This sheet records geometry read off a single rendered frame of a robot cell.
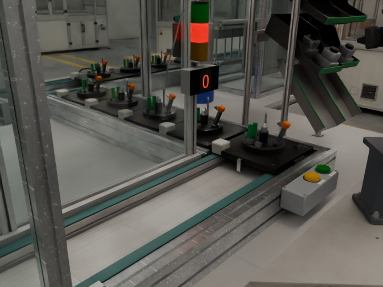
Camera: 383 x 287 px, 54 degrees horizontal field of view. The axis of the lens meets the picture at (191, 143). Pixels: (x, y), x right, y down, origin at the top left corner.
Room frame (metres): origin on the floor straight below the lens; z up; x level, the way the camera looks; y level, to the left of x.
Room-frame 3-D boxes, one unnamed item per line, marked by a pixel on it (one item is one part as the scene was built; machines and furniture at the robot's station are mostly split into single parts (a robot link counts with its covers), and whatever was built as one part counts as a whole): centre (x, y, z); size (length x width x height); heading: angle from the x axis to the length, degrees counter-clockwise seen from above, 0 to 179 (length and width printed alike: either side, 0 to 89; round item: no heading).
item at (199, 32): (1.08, -0.02, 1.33); 0.05 x 0.05 x 0.05
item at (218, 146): (1.14, -0.10, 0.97); 0.05 x 0.05 x 0.04; 48
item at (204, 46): (1.08, -0.02, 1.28); 0.05 x 0.05 x 0.05
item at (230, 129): (1.31, -0.04, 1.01); 0.24 x 0.24 x 0.13; 48
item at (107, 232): (0.94, -0.01, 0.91); 0.84 x 0.28 x 0.10; 138
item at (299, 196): (0.93, -0.34, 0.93); 0.21 x 0.07 x 0.06; 138
